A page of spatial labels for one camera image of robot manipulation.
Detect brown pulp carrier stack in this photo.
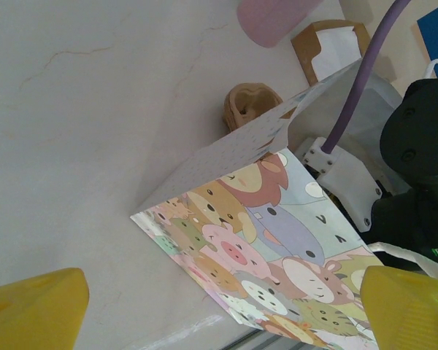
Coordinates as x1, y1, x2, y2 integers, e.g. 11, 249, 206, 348
220, 82, 284, 134

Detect pink cylindrical holder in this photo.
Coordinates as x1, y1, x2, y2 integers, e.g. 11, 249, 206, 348
235, 0, 322, 48

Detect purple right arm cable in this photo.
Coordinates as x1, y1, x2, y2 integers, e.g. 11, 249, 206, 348
320, 0, 413, 152

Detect brown cardboard napkin box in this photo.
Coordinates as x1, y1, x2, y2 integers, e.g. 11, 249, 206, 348
291, 20, 373, 88

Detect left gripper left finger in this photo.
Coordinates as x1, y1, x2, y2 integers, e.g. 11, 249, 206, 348
0, 267, 91, 350

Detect white cartoon print paper bag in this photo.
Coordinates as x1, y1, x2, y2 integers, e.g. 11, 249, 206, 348
129, 58, 438, 350

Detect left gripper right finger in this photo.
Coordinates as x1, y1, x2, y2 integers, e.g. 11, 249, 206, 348
360, 265, 438, 350

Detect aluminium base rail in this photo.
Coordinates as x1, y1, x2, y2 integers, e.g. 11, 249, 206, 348
218, 324, 351, 350

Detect white paper napkins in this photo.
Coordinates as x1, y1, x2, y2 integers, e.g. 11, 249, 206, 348
312, 27, 362, 79

